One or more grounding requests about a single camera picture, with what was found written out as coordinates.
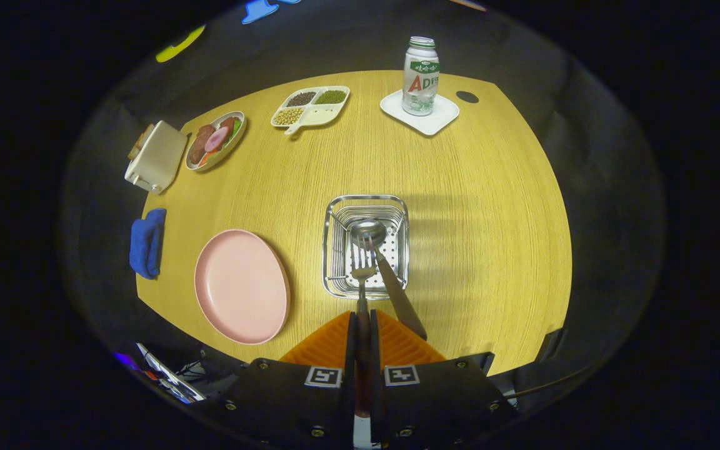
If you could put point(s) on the white bottle green label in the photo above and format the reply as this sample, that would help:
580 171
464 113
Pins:
421 81

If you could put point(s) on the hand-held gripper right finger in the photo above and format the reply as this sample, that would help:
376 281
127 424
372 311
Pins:
376 350

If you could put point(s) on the brown meat piece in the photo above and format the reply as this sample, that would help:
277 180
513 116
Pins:
199 147

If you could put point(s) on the white square coaster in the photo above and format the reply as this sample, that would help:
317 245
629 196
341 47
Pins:
435 122

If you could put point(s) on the blue cloth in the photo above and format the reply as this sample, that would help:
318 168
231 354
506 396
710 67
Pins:
145 247

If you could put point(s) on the white toaster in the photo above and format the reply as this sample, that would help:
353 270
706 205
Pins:
160 156

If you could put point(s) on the brown toast slice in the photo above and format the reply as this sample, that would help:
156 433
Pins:
141 140

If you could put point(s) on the pile of dark beans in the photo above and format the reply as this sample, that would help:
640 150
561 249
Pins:
300 99

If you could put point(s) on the pile of green beans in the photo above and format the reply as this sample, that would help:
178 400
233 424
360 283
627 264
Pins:
331 97

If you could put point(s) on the white-edged flat device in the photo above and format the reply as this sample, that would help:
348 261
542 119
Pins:
166 373

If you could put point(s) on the black table grommet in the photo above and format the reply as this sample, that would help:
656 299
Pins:
467 97

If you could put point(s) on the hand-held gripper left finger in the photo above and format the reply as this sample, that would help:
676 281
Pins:
350 350

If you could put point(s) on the black chair back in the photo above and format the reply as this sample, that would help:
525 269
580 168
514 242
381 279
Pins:
550 345

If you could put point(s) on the white divided dish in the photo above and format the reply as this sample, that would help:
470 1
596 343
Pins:
329 114

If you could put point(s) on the grey oval food plate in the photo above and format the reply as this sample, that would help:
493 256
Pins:
227 156

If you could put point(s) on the pile of yellow soybeans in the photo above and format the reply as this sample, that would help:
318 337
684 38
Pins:
287 116

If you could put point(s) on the pink ham slice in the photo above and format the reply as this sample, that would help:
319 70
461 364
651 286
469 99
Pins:
216 139

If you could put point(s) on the green lettuce leaf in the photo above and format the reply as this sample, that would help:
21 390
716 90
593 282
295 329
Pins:
237 128

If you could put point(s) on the pink plate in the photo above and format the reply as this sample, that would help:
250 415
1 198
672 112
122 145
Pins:
241 287

